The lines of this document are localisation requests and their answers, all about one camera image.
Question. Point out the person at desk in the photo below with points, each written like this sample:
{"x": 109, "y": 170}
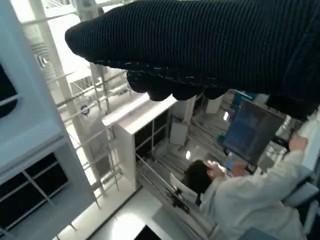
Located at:
{"x": 245, "y": 200}

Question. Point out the black camera on stand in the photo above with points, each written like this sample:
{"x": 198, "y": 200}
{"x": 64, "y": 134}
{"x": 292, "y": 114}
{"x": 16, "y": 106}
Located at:
{"x": 180, "y": 200}

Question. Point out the dark computer monitor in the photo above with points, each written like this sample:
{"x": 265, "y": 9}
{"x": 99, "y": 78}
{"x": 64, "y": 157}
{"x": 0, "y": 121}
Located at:
{"x": 252, "y": 130}

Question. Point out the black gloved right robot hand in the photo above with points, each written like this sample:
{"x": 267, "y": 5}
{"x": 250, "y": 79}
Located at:
{"x": 200, "y": 45}

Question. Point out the square ceiling air vent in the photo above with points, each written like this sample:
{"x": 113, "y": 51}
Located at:
{"x": 42, "y": 56}

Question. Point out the white box on floor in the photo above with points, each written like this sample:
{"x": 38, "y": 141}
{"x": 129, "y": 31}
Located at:
{"x": 178, "y": 131}

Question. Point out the large white grilled unit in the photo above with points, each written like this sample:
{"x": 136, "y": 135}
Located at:
{"x": 30, "y": 112}

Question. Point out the black laptop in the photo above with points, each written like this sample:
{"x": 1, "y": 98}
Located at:
{"x": 155, "y": 233}

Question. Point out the small white grilled unit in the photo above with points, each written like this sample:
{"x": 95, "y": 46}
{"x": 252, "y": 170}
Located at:
{"x": 125, "y": 140}

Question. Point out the lit laptop on desk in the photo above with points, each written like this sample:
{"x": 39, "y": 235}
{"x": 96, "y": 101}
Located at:
{"x": 231, "y": 163}

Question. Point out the white desk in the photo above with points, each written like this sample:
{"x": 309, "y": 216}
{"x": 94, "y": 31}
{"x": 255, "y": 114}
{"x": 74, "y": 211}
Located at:
{"x": 312, "y": 140}

